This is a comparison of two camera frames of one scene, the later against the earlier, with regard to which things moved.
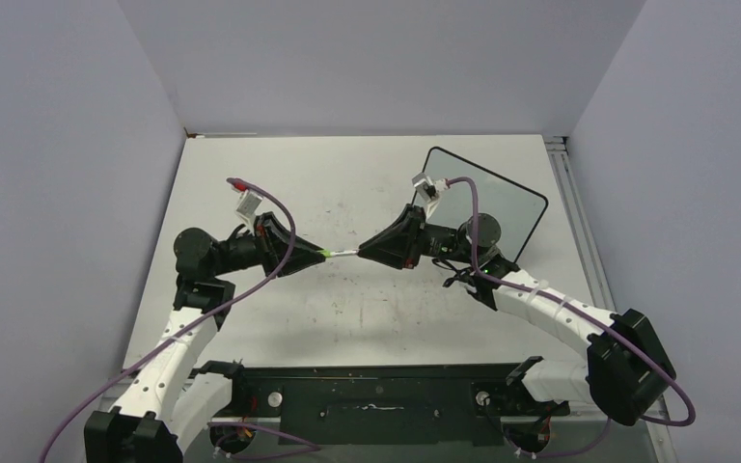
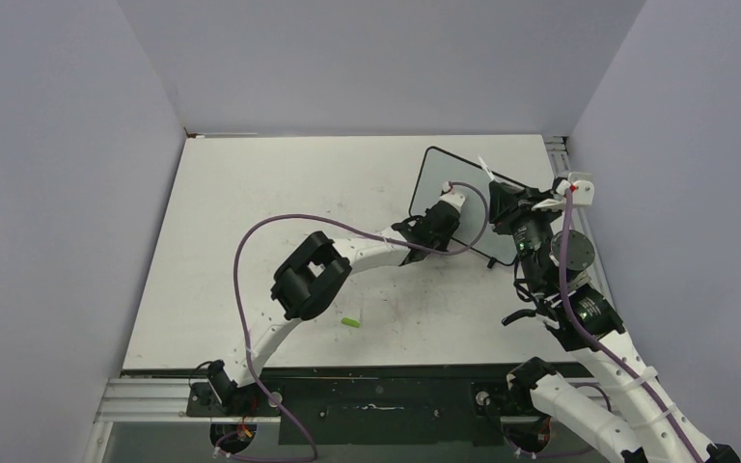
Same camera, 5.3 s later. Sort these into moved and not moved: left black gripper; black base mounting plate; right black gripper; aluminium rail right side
Moved: left black gripper; right black gripper
Not moved: black base mounting plate; aluminium rail right side
